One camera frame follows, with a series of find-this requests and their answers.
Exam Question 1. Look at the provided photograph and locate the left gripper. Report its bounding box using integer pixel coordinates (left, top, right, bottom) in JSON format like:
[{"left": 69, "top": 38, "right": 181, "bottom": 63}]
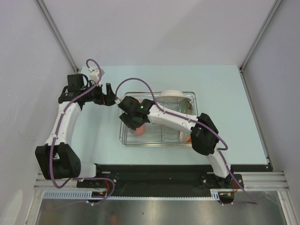
[{"left": 82, "top": 81, "right": 117, "bottom": 107}]

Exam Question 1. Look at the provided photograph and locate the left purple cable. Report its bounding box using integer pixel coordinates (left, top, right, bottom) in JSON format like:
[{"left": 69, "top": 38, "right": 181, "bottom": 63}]
[{"left": 49, "top": 59, "right": 115, "bottom": 207}]

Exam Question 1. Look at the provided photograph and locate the orange bowl white inside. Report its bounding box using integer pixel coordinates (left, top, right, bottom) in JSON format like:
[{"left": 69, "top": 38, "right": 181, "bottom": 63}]
[{"left": 179, "top": 131, "right": 191, "bottom": 143}]

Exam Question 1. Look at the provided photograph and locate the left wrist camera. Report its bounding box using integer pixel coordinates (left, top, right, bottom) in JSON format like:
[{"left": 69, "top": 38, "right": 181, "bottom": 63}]
[{"left": 88, "top": 68, "right": 104, "bottom": 86}]

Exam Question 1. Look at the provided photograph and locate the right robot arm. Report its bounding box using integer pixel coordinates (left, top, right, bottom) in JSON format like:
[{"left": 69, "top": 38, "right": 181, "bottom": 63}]
[{"left": 115, "top": 96, "right": 233, "bottom": 188}]

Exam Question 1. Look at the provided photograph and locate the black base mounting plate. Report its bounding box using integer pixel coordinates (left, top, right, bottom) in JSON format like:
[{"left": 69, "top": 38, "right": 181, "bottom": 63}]
[{"left": 76, "top": 172, "right": 244, "bottom": 188}]

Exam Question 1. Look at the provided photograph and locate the pink plastic cup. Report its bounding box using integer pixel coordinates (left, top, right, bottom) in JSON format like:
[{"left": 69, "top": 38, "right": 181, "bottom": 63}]
[{"left": 133, "top": 124, "right": 146, "bottom": 136}]

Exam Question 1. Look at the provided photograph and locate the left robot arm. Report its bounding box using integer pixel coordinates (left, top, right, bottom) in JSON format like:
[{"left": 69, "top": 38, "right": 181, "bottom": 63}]
[{"left": 35, "top": 74, "right": 115, "bottom": 188}]

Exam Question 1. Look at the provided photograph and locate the white slotted cable duct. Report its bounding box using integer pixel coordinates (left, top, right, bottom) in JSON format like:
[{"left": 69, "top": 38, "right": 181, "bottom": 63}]
[{"left": 43, "top": 190, "right": 219, "bottom": 201}]

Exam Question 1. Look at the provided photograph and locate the metal wire dish rack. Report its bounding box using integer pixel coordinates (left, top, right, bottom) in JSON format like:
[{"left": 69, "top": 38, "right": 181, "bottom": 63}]
[{"left": 120, "top": 91, "right": 198, "bottom": 147}]

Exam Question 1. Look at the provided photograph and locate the white deep plate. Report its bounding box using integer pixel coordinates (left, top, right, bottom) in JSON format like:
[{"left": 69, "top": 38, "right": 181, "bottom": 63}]
[{"left": 156, "top": 90, "right": 191, "bottom": 103}]

